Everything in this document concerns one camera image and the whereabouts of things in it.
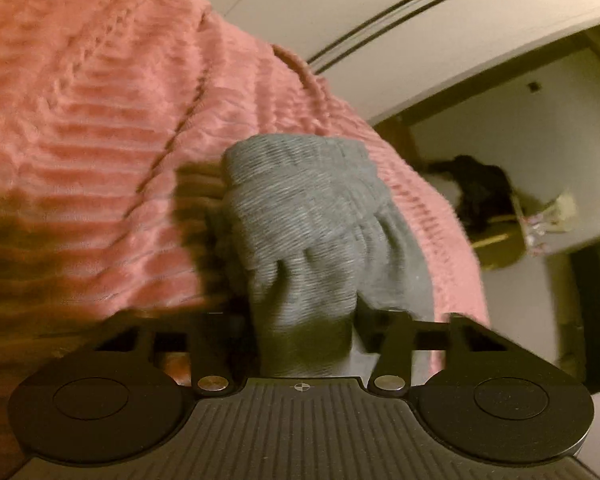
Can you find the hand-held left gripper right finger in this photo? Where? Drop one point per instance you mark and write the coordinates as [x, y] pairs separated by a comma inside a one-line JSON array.
[[392, 345]]

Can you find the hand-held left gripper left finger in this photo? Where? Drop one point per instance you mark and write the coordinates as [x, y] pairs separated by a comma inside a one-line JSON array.
[[220, 342]]

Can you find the grey sweat pants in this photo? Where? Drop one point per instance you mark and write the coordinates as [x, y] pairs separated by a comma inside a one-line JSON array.
[[310, 225]]

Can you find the dark cloth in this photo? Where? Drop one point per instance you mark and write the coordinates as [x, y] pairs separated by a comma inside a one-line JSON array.
[[480, 187]]

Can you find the small pink white ornaments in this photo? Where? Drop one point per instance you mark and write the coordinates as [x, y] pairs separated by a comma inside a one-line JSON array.
[[547, 220]]

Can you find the pink ribbed blanket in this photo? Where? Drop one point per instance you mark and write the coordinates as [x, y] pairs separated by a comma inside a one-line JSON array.
[[80, 135]]

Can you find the white sliding wardrobe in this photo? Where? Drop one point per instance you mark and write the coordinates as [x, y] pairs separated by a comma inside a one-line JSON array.
[[330, 5]]

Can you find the dark wooden door frame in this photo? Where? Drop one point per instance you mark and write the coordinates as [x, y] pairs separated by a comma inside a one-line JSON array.
[[485, 81]]

